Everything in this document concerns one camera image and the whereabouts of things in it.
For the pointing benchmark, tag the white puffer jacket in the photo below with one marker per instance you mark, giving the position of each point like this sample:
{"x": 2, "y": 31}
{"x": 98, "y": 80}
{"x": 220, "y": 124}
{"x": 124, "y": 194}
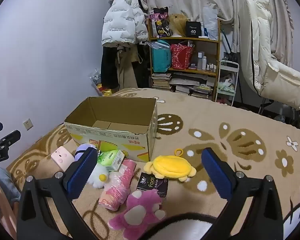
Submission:
{"x": 120, "y": 17}

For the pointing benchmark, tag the wooden shelf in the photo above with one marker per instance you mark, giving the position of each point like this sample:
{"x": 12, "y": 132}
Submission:
{"x": 182, "y": 39}

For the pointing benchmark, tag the beige trench coat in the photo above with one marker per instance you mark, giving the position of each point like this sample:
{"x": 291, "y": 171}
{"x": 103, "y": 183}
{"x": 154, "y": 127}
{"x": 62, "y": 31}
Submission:
{"x": 126, "y": 67}

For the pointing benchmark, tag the black tissue pack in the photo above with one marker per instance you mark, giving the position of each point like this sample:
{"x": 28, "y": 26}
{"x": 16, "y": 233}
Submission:
{"x": 152, "y": 183}

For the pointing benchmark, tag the stack of books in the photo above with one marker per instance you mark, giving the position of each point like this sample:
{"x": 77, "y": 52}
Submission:
{"x": 162, "y": 81}

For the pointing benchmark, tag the cream padded chair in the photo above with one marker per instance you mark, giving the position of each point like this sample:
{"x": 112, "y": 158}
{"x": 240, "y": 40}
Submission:
{"x": 265, "y": 55}

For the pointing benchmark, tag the pink plastic packet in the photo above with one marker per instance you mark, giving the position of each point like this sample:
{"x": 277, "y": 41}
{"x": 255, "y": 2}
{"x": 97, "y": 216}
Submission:
{"x": 115, "y": 187}

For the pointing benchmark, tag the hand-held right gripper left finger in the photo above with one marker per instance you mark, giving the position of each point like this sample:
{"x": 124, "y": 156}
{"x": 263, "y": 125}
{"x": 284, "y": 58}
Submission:
{"x": 82, "y": 170}

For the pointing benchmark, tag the teal bag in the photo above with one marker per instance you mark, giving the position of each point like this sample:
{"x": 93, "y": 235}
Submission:
{"x": 161, "y": 57}

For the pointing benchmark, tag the yellow plush pouch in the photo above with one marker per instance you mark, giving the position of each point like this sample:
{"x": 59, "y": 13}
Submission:
{"x": 170, "y": 166}

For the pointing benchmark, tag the cardboard box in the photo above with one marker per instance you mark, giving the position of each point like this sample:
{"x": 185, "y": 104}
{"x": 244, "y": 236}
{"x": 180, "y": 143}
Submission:
{"x": 110, "y": 140}

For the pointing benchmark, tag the pile of colourful packets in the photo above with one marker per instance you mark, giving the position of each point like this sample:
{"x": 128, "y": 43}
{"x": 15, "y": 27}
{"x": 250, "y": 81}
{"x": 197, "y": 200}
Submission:
{"x": 100, "y": 85}

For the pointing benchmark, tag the blonde wig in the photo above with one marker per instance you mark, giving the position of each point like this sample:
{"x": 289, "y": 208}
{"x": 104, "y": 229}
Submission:
{"x": 178, "y": 23}

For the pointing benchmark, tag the wall socket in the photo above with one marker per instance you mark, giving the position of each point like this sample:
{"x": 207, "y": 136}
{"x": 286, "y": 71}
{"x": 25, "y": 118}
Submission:
{"x": 28, "y": 124}

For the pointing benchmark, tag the red bag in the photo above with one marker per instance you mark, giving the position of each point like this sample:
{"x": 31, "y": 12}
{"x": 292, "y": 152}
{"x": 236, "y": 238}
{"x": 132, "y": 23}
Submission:
{"x": 181, "y": 56}

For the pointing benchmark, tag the green tissue pack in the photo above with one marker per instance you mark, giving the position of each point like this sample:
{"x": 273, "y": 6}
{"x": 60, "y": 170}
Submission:
{"x": 111, "y": 158}

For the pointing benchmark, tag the black coat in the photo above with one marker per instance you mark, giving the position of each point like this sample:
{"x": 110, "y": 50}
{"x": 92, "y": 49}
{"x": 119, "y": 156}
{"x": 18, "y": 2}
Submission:
{"x": 108, "y": 65}

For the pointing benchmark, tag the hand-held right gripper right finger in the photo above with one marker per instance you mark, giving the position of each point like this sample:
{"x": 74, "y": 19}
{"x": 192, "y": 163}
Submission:
{"x": 216, "y": 172}

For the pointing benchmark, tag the person's blue jeans leg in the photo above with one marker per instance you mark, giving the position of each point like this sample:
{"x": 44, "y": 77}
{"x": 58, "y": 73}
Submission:
{"x": 7, "y": 182}

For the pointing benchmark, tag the pink bear plush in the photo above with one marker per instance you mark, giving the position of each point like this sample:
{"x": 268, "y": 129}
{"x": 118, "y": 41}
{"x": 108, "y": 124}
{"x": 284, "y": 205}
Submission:
{"x": 135, "y": 205}

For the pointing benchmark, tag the black and white plush toy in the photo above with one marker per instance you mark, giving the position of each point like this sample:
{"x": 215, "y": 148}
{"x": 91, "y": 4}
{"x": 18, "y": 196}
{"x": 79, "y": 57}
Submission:
{"x": 185, "y": 227}

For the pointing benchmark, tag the black cartoon printed bag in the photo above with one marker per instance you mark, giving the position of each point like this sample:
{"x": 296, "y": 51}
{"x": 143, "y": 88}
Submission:
{"x": 160, "y": 22}

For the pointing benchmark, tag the white trolley cart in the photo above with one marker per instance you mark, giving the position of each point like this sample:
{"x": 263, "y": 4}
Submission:
{"x": 228, "y": 63}

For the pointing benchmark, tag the clear plastic bag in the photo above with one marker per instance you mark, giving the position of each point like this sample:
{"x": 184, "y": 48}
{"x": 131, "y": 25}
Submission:
{"x": 158, "y": 45}

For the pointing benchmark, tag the pink face cushion plush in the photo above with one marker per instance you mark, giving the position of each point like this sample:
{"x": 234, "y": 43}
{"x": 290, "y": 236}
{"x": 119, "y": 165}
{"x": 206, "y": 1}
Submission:
{"x": 61, "y": 157}

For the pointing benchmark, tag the pile of books and papers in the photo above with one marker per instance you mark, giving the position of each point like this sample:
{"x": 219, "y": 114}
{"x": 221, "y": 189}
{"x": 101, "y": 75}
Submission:
{"x": 192, "y": 87}

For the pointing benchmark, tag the white and green plastic bag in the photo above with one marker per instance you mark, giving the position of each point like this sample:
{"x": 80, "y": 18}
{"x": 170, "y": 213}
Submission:
{"x": 226, "y": 85}

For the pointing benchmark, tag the black box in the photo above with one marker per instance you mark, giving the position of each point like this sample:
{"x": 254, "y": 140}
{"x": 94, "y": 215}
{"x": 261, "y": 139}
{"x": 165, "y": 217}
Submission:
{"x": 193, "y": 28}

